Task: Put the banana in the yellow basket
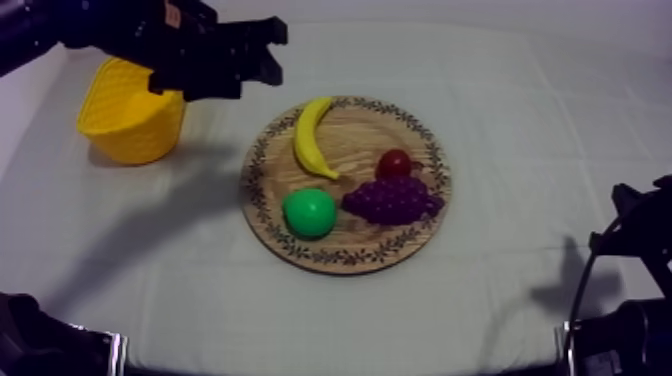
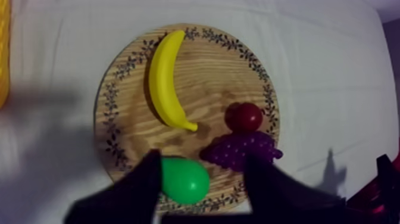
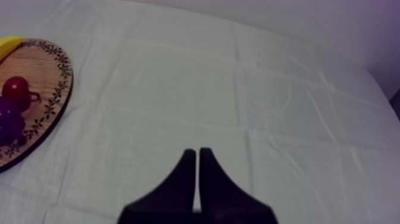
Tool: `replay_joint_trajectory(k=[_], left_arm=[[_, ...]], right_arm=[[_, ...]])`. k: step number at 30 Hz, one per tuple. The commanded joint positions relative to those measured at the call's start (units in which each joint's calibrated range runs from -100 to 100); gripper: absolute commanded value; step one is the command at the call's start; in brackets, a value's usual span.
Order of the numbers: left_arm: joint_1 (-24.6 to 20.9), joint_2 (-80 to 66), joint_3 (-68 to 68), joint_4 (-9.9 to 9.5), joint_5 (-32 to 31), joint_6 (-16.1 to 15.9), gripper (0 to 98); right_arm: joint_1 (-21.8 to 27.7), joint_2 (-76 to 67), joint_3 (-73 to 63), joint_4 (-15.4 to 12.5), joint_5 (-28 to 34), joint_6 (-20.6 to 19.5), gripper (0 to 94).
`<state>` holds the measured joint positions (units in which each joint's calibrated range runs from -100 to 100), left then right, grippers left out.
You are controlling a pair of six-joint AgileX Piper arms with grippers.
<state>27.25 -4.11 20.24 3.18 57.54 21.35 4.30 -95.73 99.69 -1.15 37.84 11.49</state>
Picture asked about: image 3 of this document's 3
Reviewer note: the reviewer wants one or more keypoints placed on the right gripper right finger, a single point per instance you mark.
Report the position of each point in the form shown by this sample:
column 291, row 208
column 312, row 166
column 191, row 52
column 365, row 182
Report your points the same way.
column 222, row 197

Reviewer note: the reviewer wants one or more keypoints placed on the purple toy grapes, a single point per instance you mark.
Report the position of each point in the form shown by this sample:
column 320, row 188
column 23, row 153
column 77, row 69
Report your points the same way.
column 10, row 122

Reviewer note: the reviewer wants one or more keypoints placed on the round wooden board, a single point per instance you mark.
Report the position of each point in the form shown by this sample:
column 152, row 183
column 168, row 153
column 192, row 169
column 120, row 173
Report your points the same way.
column 40, row 90

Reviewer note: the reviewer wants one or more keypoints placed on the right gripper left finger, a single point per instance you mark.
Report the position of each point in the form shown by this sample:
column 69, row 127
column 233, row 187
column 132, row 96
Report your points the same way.
column 175, row 194

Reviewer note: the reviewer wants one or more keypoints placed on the small red fruit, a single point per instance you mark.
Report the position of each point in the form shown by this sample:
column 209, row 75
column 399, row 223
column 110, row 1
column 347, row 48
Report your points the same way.
column 17, row 90

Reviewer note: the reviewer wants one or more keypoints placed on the yellow toy banana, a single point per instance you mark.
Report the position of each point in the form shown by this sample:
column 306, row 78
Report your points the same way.
column 7, row 45

